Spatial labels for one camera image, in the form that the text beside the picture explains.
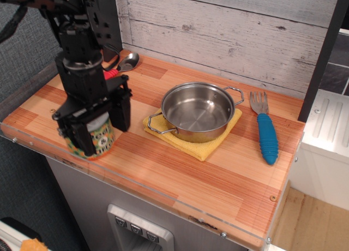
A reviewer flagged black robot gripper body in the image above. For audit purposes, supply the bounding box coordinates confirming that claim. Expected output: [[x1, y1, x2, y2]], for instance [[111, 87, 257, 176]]
[[52, 56, 132, 124]]

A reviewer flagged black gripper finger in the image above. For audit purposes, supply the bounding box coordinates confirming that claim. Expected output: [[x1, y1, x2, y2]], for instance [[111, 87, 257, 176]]
[[58, 119, 96, 156], [109, 91, 131, 132]]

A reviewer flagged peas and carrots toy can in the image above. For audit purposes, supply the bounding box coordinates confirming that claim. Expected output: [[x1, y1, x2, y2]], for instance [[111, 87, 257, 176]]
[[64, 112, 115, 159]]

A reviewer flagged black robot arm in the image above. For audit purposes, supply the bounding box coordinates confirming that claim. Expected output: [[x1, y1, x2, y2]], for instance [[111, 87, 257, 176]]
[[1, 0, 131, 158]]

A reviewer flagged yellow folded cloth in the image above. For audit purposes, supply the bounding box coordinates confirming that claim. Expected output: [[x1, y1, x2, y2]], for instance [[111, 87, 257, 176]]
[[143, 109, 242, 162]]

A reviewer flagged small stainless steel pot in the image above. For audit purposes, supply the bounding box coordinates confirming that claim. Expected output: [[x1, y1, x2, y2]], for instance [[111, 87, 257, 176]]
[[147, 82, 244, 143]]

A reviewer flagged grey toy fridge dispenser panel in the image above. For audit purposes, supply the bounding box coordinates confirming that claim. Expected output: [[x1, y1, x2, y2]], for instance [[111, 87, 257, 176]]
[[107, 204, 175, 250]]

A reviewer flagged orange sponge piece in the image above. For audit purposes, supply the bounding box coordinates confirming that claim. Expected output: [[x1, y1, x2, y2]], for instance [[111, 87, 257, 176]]
[[20, 238, 49, 251]]

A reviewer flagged white toy sink unit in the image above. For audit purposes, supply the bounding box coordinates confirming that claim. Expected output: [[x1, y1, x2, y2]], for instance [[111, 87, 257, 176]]
[[288, 90, 348, 209]]

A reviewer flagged red handled metal spoon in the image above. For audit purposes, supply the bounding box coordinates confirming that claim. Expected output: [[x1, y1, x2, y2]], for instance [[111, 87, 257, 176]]
[[104, 52, 140, 80]]

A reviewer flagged dark grey left post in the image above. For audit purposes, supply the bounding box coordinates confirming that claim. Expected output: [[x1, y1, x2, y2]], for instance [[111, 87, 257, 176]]
[[100, 0, 123, 51]]

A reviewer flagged dark grey post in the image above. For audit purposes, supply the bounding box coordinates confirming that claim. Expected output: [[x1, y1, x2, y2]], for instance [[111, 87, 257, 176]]
[[100, 0, 123, 51], [298, 0, 348, 123]]

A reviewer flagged blue handled metal fork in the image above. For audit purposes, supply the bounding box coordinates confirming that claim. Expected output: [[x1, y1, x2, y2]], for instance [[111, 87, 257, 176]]
[[249, 92, 279, 165]]

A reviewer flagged dark grey right post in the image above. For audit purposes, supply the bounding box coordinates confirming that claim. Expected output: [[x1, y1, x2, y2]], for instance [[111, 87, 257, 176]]
[[298, 0, 348, 123]]

